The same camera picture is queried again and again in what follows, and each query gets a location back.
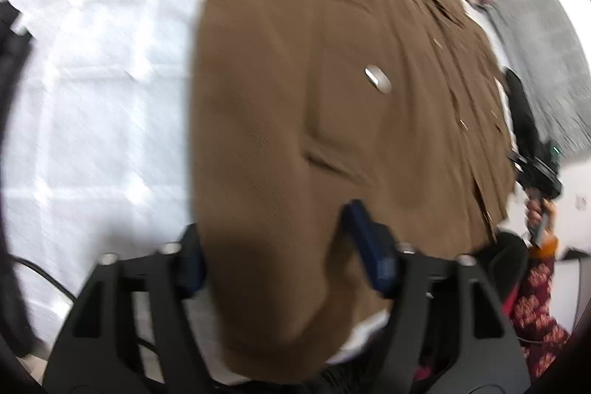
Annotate black quilted jacket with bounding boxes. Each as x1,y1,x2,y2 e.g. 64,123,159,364
1,0,32,109

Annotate grey quilted bedspread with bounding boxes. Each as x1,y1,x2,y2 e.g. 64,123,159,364
487,0,590,158

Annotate black cable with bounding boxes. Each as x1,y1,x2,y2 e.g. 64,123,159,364
0,252,158,360

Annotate person's right hand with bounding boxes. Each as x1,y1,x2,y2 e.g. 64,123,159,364
526,197,557,247

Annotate black chair seat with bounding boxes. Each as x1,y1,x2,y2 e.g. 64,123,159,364
473,230,528,313

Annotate brown coat with fur collar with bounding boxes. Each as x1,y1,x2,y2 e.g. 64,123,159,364
188,0,514,393

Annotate grey checked bed blanket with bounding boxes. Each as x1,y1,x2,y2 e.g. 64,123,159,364
2,0,204,347

